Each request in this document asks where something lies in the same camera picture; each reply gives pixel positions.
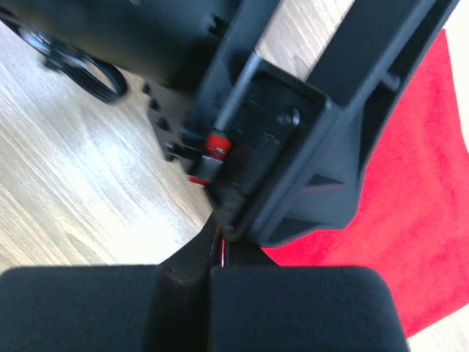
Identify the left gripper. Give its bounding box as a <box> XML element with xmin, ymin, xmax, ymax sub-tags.
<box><xmin>147</xmin><ymin>1</ymin><xmax>457</xmax><ymax>246</ymax></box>

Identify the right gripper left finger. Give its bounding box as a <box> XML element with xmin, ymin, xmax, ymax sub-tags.
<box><xmin>1</xmin><ymin>217</ymin><xmax>220</xmax><ymax>351</ymax></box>

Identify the red t-shirt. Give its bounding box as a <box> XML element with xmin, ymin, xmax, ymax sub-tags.
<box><xmin>267</xmin><ymin>32</ymin><xmax>468</xmax><ymax>336</ymax></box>

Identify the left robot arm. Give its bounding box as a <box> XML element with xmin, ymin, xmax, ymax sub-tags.
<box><xmin>1</xmin><ymin>1</ymin><xmax>456</xmax><ymax>247</ymax></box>

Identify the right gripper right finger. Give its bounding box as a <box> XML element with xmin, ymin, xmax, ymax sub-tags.
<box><xmin>209</xmin><ymin>235</ymin><xmax>408</xmax><ymax>351</ymax></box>

